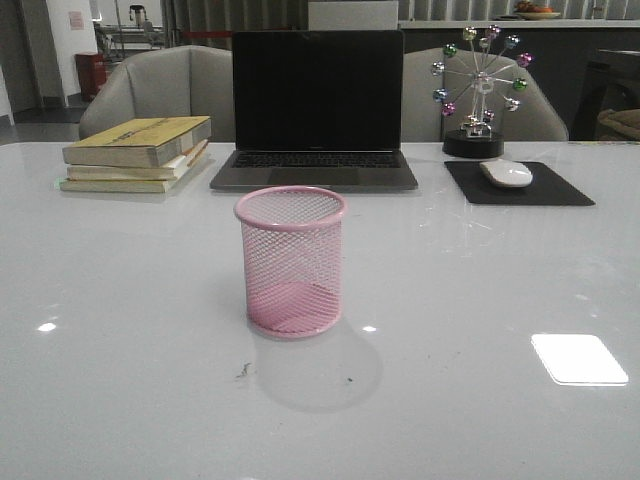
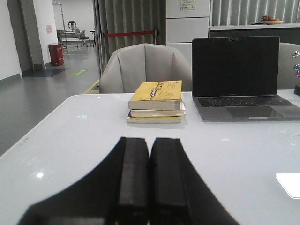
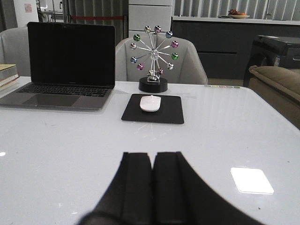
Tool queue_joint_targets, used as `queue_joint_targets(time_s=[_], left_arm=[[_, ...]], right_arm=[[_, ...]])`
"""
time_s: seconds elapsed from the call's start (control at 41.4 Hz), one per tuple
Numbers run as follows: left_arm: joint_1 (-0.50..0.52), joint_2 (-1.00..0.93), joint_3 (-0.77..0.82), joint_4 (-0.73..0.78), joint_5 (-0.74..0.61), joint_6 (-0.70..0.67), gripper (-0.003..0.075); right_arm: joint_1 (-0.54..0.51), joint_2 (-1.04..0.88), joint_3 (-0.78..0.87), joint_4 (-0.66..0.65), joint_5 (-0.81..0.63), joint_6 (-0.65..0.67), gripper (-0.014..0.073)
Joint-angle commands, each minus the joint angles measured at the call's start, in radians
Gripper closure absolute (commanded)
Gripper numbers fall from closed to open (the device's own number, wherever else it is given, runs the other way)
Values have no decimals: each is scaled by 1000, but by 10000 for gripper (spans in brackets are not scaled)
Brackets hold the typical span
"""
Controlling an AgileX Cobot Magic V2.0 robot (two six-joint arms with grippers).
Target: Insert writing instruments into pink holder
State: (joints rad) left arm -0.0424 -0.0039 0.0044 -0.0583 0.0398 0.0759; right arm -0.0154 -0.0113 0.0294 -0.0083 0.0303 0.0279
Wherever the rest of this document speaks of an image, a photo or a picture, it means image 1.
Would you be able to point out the fruit bowl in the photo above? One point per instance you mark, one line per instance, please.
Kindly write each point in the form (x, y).
(529, 10)

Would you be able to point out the left grey armchair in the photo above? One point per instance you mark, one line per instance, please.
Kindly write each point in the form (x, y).
(179, 81)

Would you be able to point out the top yellow book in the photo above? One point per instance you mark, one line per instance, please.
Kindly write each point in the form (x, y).
(143, 142)

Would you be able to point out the grey laptop black screen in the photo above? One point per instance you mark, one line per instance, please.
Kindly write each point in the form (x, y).
(317, 108)

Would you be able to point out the ferris wheel desk ornament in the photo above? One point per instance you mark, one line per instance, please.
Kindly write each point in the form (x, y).
(480, 84)

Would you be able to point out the grey armchair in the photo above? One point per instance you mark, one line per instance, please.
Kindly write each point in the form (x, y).
(179, 81)
(421, 121)

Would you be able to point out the pink mesh pen holder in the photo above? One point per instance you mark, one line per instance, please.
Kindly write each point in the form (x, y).
(292, 246)

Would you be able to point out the bottom book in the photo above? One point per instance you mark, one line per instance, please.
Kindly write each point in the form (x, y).
(120, 186)

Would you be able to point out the white computer mouse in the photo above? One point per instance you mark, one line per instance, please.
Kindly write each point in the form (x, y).
(506, 173)

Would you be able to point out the black mouse pad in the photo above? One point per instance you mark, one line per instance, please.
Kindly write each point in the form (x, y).
(546, 189)

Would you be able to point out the red bin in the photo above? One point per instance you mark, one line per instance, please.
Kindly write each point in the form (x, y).
(91, 74)

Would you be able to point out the right grey armchair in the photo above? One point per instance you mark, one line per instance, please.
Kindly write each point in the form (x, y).
(421, 121)

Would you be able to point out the middle book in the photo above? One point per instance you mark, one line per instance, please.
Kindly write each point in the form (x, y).
(172, 170)

